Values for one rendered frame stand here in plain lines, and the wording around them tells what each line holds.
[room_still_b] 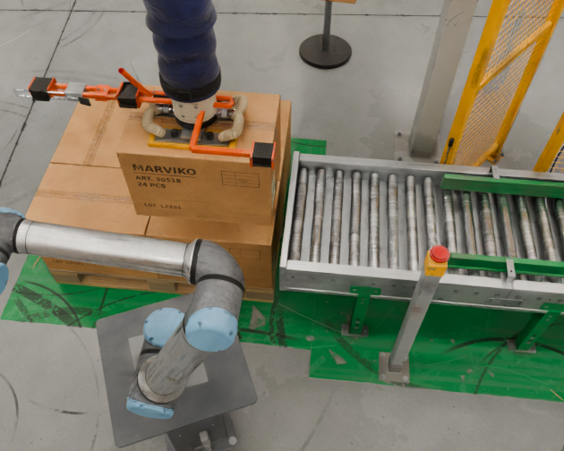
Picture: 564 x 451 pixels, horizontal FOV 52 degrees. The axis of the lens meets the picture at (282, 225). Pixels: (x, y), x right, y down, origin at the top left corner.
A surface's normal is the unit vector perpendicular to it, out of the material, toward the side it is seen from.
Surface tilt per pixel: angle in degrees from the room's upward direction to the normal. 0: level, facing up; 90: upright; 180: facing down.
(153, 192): 90
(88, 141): 0
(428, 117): 90
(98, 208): 0
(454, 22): 90
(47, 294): 0
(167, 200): 90
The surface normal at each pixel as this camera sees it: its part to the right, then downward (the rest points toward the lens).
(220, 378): 0.00, -0.59
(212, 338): -0.07, 0.73
